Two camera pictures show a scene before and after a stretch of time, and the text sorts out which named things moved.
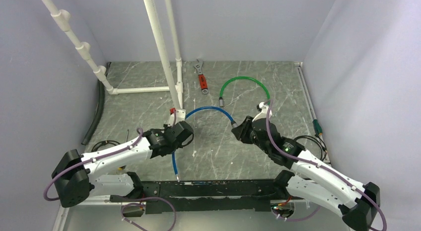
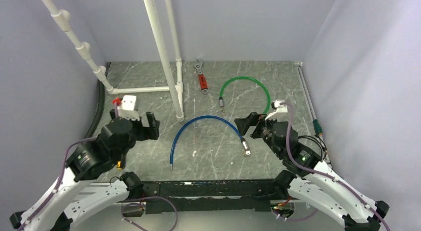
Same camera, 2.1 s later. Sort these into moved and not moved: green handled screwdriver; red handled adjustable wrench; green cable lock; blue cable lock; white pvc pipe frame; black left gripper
Moved: black left gripper; blue cable lock
Not moved: white pvc pipe frame; green handled screwdriver; green cable lock; red handled adjustable wrench
